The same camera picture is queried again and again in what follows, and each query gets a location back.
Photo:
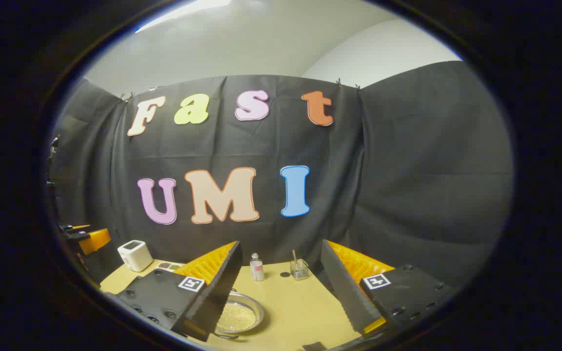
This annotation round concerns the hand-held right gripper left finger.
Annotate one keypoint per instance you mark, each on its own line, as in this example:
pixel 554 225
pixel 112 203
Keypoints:
pixel 220 287

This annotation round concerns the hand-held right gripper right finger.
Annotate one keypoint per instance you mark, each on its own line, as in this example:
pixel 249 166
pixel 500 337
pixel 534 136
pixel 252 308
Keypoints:
pixel 344 287

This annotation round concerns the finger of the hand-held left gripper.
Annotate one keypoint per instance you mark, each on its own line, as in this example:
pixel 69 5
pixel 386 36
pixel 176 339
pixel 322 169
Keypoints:
pixel 94 240
pixel 73 227

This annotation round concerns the clear bottle with pink label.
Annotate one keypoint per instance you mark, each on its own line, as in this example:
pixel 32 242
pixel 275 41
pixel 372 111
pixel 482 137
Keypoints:
pixel 257 269

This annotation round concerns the white box-shaped appliance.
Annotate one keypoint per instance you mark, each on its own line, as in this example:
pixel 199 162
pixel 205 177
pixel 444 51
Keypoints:
pixel 134 254

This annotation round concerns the clear ribbed glass cup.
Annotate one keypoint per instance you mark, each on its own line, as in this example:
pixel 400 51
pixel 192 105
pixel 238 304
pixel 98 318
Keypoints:
pixel 300 270

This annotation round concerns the white divided dish with grains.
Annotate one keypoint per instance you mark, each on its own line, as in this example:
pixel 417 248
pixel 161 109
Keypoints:
pixel 170 266

